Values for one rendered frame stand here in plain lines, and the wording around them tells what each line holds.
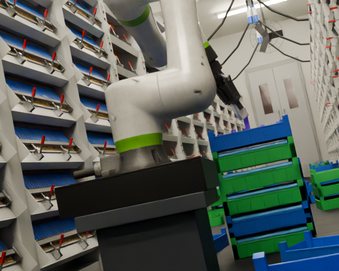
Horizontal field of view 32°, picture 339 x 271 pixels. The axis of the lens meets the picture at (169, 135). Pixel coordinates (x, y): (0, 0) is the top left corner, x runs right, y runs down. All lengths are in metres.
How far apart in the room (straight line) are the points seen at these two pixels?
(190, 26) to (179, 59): 0.12
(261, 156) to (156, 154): 0.75
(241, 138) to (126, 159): 0.77
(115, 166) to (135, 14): 0.53
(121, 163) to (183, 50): 0.33
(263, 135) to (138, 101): 0.79
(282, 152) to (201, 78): 0.77
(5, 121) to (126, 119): 0.72
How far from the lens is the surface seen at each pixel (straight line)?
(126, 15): 1.85
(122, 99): 1.52
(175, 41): 1.60
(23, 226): 2.11
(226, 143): 2.19
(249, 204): 2.19
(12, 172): 2.11
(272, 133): 2.20
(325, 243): 1.96
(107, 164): 1.55
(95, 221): 1.43
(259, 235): 2.21
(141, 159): 1.50
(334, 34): 4.02
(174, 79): 1.50
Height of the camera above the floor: 0.30
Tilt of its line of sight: 5 degrees up
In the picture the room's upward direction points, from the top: 12 degrees counter-clockwise
